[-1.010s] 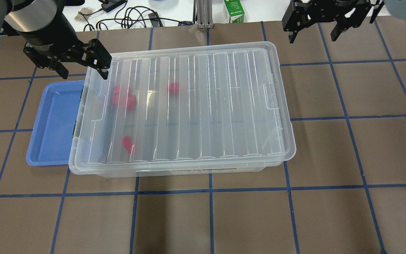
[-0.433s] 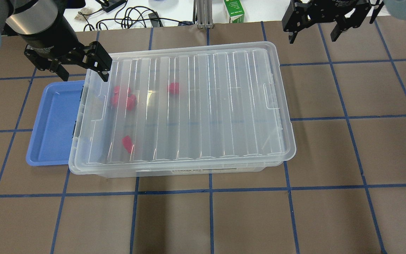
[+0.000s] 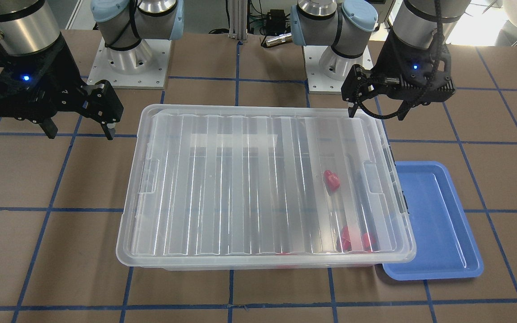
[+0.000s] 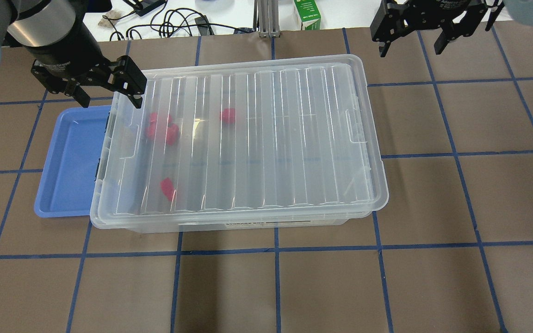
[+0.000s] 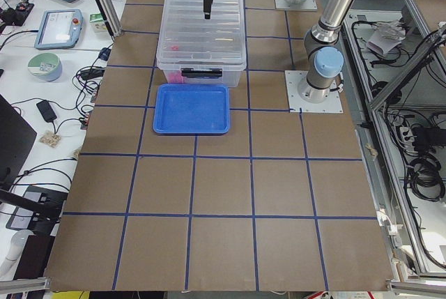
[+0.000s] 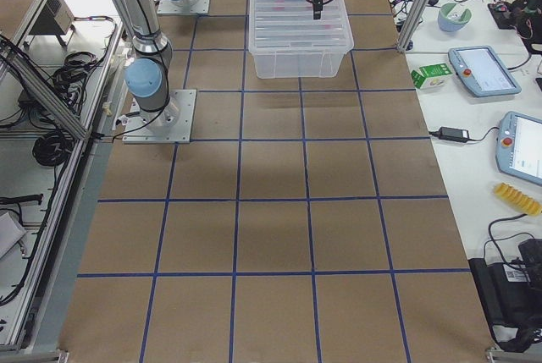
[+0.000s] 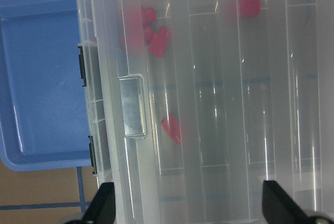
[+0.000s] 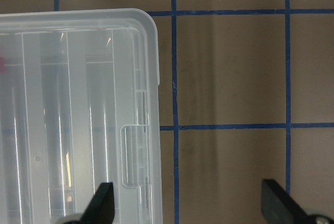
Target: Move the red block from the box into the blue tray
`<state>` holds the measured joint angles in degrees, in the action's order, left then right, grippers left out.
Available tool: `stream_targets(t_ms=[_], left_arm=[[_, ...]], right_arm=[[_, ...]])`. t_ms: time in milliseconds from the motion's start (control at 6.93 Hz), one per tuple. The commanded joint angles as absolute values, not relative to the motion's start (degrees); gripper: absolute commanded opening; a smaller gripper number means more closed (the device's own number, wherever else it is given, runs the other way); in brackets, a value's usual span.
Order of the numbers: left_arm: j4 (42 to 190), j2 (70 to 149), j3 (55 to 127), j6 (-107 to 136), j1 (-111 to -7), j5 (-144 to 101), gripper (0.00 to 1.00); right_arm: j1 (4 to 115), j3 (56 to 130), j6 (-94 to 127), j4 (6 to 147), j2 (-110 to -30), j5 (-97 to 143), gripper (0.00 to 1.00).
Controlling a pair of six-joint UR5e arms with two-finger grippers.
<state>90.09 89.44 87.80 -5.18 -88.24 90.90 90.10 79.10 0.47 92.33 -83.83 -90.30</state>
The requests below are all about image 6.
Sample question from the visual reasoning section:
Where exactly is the near teach pendant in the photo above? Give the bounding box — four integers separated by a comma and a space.
495, 112, 542, 185

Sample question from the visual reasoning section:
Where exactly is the black power adapter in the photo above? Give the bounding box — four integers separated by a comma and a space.
429, 126, 470, 143

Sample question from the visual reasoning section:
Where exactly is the aluminium frame left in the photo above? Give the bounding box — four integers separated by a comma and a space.
1, 0, 122, 356

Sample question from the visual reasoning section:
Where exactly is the clear plastic box lid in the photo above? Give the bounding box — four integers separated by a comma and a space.
248, 0, 354, 54

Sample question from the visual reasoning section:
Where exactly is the yellow corrugated toy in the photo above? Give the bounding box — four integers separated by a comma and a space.
493, 183, 541, 216

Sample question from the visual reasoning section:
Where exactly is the green bowl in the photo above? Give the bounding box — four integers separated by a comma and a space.
437, 3, 472, 33

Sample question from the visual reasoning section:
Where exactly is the green white carton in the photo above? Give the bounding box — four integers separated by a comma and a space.
411, 63, 452, 90

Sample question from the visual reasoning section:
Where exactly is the black cable bundle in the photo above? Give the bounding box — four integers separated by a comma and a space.
32, 129, 73, 168

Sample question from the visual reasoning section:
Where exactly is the far teach pendant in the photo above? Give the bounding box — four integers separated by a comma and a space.
448, 46, 522, 97

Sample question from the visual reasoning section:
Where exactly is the clear plastic storage box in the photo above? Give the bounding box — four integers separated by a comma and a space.
248, 0, 354, 79

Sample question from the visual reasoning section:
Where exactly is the teach pendant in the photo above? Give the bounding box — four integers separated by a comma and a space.
448, 46, 522, 97
495, 112, 542, 185

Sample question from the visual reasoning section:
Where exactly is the black device on table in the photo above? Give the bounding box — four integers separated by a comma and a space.
468, 239, 541, 353

